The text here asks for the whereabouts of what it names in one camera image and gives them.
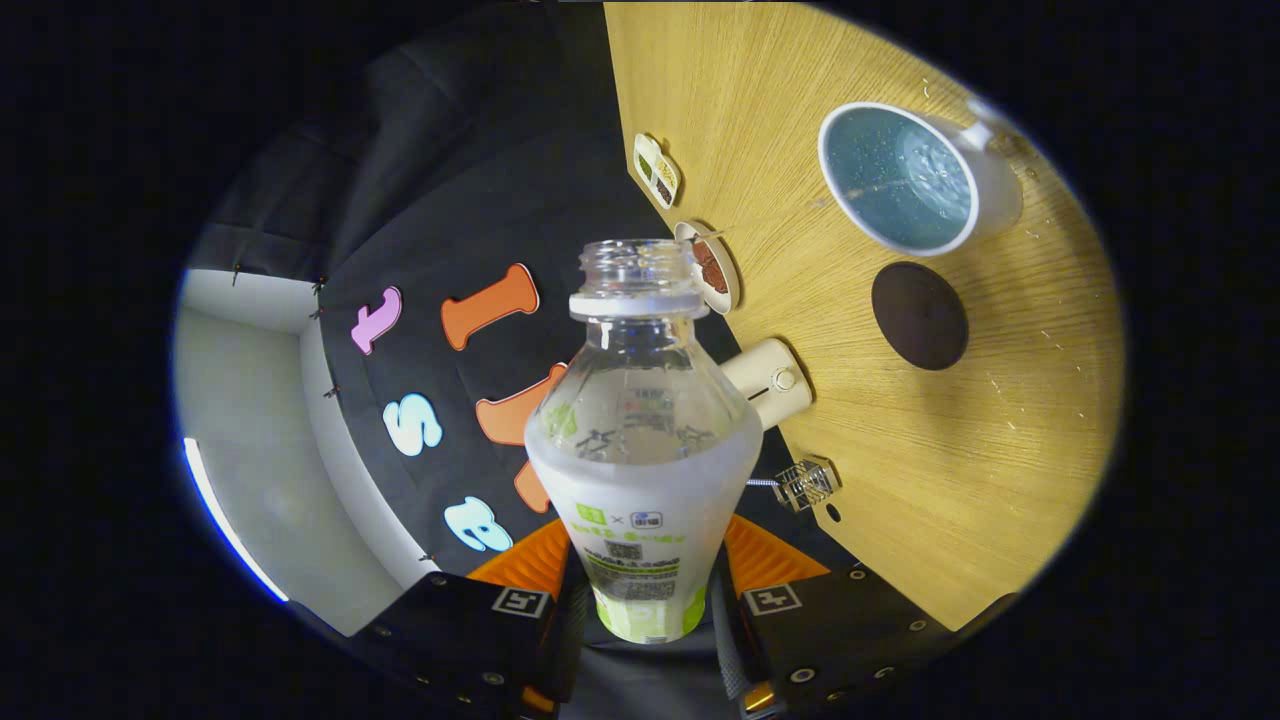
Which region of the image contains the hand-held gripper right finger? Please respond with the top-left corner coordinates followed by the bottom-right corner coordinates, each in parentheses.
top-left (705, 515), bottom-right (956, 719)

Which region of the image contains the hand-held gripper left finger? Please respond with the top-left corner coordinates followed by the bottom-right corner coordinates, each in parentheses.
top-left (345, 518), bottom-right (601, 719)

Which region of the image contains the clear plastic juice bottle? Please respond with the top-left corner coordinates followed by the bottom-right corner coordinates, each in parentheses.
top-left (524, 238), bottom-right (764, 646)

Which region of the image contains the dark brown round coaster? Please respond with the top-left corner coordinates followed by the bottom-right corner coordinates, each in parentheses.
top-left (871, 262), bottom-right (970, 372)

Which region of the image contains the white cup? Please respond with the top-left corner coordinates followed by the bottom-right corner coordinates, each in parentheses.
top-left (818, 100), bottom-right (1026, 257)

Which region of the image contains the metal mesh pen holder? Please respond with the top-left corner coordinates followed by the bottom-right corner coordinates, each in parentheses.
top-left (772, 457), bottom-right (841, 513)

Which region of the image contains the wooden table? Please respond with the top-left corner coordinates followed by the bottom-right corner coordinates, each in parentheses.
top-left (603, 0), bottom-right (1126, 633)

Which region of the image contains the long ceiling light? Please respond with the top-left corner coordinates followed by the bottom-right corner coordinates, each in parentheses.
top-left (183, 437), bottom-right (291, 603)

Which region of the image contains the cream toaster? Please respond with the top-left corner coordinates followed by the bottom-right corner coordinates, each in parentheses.
top-left (720, 337), bottom-right (814, 431)

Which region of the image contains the small white round plate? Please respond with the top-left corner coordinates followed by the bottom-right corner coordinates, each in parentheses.
top-left (673, 220), bottom-right (743, 316)

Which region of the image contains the white divided tray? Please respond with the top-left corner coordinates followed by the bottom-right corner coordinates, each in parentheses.
top-left (632, 132), bottom-right (683, 209)

